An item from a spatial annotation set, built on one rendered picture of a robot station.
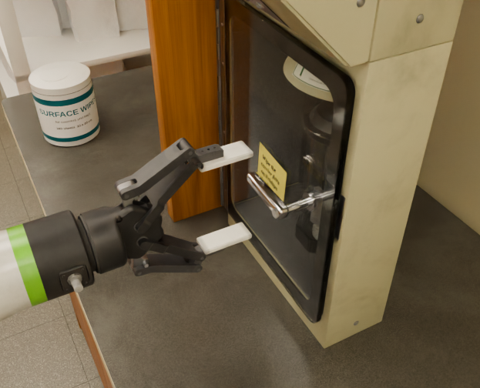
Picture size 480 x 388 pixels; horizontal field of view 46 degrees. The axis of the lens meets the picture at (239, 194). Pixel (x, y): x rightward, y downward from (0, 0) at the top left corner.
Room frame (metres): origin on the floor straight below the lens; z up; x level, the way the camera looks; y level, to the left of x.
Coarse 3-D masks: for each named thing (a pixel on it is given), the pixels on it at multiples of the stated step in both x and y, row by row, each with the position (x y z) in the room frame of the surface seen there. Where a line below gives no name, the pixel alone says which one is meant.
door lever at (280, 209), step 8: (248, 176) 0.59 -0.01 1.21; (256, 176) 0.59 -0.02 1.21; (256, 184) 0.57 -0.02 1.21; (264, 184) 0.57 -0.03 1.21; (264, 192) 0.55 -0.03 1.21; (272, 192) 0.55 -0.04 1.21; (304, 192) 0.55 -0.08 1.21; (264, 200) 0.55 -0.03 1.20; (272, 200) 0.54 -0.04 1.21; (280, 200) 0.54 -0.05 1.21; (304, 200) 0.54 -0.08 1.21; (312, 200) 0.54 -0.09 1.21; (272, 208) 0.53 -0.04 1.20; (280, 208) 0.52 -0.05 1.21; (288, 208) 0.53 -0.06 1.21; (296, 208) 0.53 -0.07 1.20; (312, 208) 0.54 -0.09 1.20; (280, 216) 0.52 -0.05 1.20
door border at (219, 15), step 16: (224, 0) 0.76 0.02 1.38; (224, 16) 0.76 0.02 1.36; (224, 32) 0.76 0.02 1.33; (224, 48) 0.76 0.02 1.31; (224, 64) 0.76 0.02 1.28; (224, 80) 0.76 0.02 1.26; (224, 96) 0.77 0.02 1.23; (224, 112) 0.77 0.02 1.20; (224, 128) 0.77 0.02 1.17; (224, 144) 0.77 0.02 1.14; (224, 176) 0.77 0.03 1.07; (224, 192) 0.77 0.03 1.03
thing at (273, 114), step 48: (240, 0) 0.73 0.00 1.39; (240, 48) 0.72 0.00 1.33; (288, 48) 0.61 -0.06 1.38; (240, 96) 0.72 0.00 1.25; (288, 96) 0.61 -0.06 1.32; (336, 96) 0.52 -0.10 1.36; (288, 144) 0.60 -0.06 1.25; (336, 144) 0.51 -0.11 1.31; (240, 192) 0.72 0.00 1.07; (288, 192) 0.59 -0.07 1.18; (336, 192) 0.51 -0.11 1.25; (288, 240) 0.58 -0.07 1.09; (288, 288) 0.58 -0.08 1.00
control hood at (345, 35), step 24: (264, 0) 0.54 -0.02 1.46; (288, 0) 0.46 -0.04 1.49; (312, 0) 0.47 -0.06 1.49; (336, 0) 0.48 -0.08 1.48; (360, 0) 0.49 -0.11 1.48; (288, 24) 0.56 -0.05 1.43; (312, 24) 0.47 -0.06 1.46; (336, 24) 0.49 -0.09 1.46; (360, 24) 0.50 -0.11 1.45; (336, 48) 0.49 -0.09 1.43; (360, 48) 0.50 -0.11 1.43
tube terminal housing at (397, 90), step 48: (384, 0) 0.51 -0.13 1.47; (432, 0) 0.54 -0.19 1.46; (384, 48) 0.52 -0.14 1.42; (432, 48) 0.55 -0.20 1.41; (384, 96) 0.52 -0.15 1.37; (432, 96) 0.55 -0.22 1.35; (384, 144) 0.53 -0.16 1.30; (384, 192) 0.53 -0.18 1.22; (336, 240) 0.52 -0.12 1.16; (384, 240) 0.54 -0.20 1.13; (336, 288) 0.51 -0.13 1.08; (384, 288) 0.55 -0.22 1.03; (336, 336) 0.52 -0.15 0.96
